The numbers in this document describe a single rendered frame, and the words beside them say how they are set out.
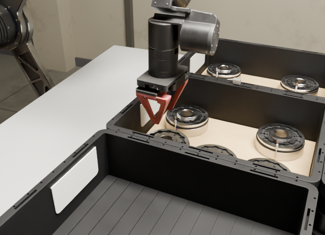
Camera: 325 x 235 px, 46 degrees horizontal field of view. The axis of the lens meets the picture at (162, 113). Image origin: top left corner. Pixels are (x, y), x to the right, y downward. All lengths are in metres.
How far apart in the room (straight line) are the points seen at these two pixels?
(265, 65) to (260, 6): 1.56
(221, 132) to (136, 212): 0.32
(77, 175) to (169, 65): 0.26
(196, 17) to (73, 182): 0.36
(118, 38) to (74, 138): 2.08
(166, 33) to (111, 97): 0.70
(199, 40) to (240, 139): 0.31
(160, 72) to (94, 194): 0.26
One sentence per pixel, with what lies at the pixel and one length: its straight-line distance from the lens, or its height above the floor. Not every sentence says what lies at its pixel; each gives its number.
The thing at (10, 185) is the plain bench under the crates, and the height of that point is 0.70.
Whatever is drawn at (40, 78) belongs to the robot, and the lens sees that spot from 1.66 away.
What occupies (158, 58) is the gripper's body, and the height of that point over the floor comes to 1.06.
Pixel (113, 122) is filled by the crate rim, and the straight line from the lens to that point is 0.76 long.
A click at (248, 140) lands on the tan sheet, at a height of 0.83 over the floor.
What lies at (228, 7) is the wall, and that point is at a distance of 2.78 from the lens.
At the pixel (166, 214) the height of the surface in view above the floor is 0.83.
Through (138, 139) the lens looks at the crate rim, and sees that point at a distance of 0.70.
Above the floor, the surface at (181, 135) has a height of 0.86.
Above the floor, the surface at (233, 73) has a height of 0.86.
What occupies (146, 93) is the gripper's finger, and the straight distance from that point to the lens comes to 0.71.
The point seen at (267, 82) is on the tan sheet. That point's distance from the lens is 1.18.
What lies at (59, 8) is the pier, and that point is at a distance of 3.20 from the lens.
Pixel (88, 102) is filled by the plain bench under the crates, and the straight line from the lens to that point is 1.33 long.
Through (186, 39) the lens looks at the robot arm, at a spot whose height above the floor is 1.10.
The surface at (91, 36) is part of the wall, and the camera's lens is 3.28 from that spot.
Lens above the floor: 1.32
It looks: 30 degrees down
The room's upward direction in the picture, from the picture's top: straight up
